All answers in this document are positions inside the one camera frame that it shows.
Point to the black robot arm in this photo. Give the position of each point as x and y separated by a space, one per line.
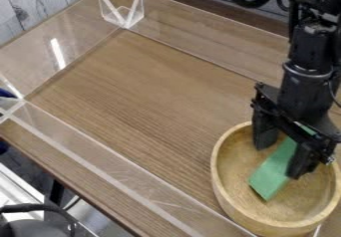
314 35

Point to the brown wooden bowl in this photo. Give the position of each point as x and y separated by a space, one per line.
297 209

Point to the green rectangular block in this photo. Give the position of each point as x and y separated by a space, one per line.
267 178

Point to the black table leg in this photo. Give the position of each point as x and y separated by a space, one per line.
56 192

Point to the clear acrylic front wall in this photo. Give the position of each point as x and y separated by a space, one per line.
128 144

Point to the clear acrylic corner bracket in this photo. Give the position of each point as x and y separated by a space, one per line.
122 16

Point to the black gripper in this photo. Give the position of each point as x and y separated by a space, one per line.
294 109

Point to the black metal clamp plate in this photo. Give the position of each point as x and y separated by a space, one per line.
65 223

